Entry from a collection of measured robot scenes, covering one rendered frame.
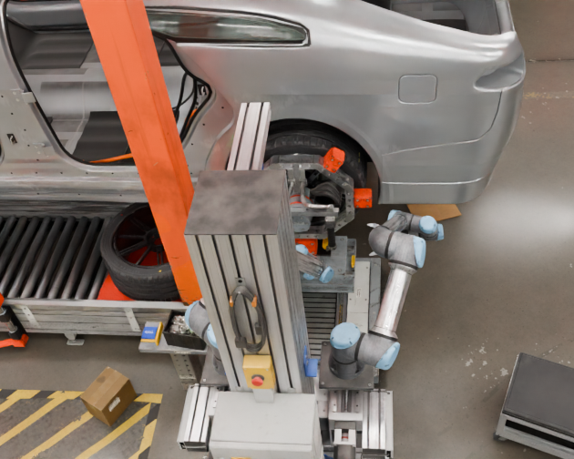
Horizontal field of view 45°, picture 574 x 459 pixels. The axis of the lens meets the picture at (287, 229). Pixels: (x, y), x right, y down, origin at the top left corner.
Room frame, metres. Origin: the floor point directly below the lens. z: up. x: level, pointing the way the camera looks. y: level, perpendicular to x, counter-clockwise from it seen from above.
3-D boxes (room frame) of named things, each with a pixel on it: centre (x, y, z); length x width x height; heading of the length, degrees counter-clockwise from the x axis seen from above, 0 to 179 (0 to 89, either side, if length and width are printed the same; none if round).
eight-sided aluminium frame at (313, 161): (2.56, -0.09, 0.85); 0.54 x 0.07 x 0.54; 78
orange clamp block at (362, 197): (2.50, -0.40, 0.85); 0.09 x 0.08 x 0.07; 78
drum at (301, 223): (2.49, -0.08, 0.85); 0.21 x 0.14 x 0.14; 168
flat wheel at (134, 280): (2.80, 0.74, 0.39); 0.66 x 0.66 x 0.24
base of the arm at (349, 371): (1.58, -0.17, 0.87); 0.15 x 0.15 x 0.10
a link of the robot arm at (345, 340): (1.57, -0.17, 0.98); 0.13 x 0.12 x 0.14; 60
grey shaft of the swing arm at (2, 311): (2.52, 1.64, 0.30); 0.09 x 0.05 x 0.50; 78
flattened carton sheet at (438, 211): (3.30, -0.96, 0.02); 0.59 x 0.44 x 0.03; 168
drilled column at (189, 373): (2.11, 0.63, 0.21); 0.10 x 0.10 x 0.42; 78
